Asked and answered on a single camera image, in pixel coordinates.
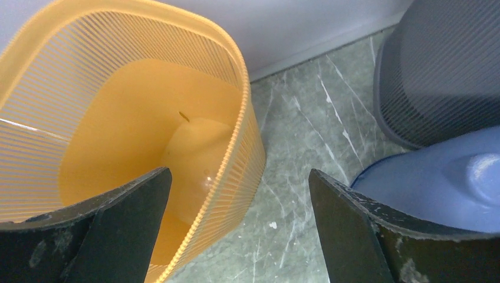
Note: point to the blue plastic bin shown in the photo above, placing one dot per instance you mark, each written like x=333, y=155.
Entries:
x=453, y=183

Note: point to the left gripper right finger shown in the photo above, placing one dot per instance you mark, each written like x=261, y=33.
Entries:
x=366, y=241

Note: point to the grey mesh waste basket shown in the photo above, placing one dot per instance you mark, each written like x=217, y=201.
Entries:
x=437, y=73

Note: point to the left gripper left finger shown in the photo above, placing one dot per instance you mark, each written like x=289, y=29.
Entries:
x=107, y=238

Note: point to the yellow plastic bin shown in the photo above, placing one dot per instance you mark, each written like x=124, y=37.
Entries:
x=95, y=94

